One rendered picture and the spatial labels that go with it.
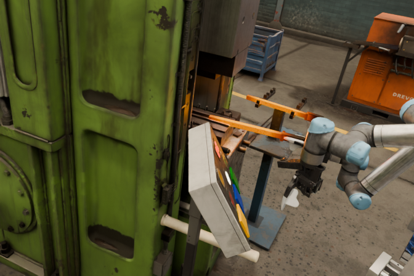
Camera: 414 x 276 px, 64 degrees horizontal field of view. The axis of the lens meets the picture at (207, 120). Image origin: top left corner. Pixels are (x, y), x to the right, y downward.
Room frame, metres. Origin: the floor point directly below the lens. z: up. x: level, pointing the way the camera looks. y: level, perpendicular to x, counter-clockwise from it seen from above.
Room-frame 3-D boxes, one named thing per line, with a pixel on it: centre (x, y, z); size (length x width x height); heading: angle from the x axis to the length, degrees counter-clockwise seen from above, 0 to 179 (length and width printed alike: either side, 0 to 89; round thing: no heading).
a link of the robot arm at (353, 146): (0.94, -0.47, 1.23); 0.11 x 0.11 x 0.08; 54
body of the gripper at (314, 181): (0.98, -0.38, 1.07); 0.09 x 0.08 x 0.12; 46
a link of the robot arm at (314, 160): (0.99, -0.38, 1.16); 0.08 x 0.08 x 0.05
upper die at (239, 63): (1.50, 0.09, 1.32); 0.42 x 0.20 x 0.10; 72
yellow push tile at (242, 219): (0.79, -0.15, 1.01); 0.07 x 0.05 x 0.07; 7
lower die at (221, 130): (1.50, 0.09, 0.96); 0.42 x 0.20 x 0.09; 72
